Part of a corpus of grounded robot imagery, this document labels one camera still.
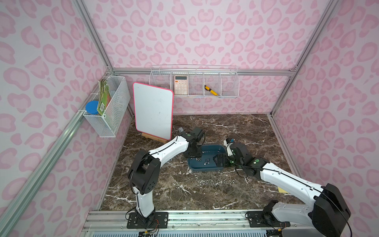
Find teal plastic storage box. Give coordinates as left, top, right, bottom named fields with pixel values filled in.
left=187, top=145, right=227, bottom=172

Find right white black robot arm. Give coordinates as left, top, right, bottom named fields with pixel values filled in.
left=213, top=139, right=351, bottom=237

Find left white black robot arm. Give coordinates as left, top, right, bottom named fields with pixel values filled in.
left=128, top=128, right=205, bottom=219

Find pile of silver wing nuts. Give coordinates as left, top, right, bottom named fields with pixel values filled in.
left=196, top=159, right=210, bottom=166

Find row of table wing nuts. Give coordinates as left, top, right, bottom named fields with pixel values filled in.
left=198, top=179, right=235, bottom=186

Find yellow sticky note pad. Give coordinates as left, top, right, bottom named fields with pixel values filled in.
left=278, top=187, right=289, bottom=194

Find pink framed whiteboard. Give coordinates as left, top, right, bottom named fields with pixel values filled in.
left=133, top=83, right=174, bottom=140

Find white pink calculator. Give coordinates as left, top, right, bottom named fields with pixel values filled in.
left=174, top=75, right=189, bottom=95

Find green paper cards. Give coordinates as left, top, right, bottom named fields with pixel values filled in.
left=97, top=79, right=112, bottom=116

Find blue round lid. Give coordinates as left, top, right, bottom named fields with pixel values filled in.
left=85, top=100, right=99, bottom=115

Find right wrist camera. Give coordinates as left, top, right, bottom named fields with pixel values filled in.
left=224, top=138, right=235, bottom=157

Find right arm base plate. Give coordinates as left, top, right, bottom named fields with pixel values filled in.
left=245, top=211, right=291, bottom=228

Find white wire wall shelf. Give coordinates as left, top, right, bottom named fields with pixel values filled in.
left=149, top=66, right=240, bottom=98

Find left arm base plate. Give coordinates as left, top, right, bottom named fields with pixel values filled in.
left=126, top=211, right=169, bottom=229

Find white mesh wall basket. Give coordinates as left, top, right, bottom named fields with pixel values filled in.
left=83, top=76, right=131, bottom=138

